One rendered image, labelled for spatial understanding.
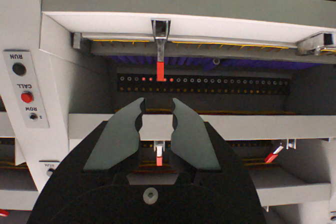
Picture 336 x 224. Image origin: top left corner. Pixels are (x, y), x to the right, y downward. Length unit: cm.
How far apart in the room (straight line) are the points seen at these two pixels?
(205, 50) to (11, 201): 54
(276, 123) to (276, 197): 21
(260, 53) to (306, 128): 17
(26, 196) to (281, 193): 60
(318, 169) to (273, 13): 45
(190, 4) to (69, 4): 16
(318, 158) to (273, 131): 27
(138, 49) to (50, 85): 15
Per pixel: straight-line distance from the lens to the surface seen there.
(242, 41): 27
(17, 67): 27
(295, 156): 60
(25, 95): 28
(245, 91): 43
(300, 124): 35
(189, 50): 26
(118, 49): 27
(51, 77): 25
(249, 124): 27
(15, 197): 48
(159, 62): 21
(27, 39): 27
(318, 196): 55
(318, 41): 32
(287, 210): 70
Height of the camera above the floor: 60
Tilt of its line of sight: 16 degrees up
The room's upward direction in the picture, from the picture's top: 178 degrees counter-clockwise
